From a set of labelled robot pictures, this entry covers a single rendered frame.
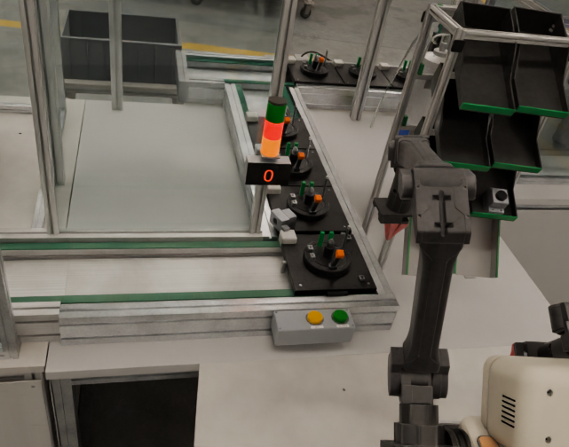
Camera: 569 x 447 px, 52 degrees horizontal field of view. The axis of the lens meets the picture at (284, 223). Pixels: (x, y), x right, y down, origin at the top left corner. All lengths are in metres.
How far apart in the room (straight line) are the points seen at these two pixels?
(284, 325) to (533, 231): 1.49
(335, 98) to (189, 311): 1.54
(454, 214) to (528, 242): 1.91
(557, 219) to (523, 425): 1.79
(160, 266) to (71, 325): 0.31
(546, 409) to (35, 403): 1.21
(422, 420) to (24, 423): 1.08
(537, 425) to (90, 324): 1.02
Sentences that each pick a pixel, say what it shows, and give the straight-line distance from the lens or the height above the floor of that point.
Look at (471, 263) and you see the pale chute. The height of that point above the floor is 1.02.
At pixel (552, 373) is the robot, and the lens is 1.04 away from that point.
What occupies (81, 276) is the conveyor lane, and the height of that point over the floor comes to 0.92.
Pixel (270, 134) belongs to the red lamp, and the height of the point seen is 1.33.
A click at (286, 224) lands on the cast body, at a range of 1.75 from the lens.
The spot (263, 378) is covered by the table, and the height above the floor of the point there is 0.86.
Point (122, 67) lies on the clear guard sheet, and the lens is 1.47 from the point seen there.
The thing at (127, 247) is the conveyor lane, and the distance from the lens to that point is 1.71.
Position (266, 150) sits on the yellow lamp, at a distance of 1.55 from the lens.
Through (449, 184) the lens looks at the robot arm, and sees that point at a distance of 0.89.
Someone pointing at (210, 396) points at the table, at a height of 0.86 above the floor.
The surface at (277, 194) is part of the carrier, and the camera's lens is 1.93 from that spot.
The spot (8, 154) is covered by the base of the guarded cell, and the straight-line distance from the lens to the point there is 2.29.
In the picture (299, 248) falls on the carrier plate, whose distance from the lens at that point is 1.72.
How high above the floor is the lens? 2.07
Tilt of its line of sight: 37 degrees down
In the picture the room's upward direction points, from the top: 11 degrees clockwise
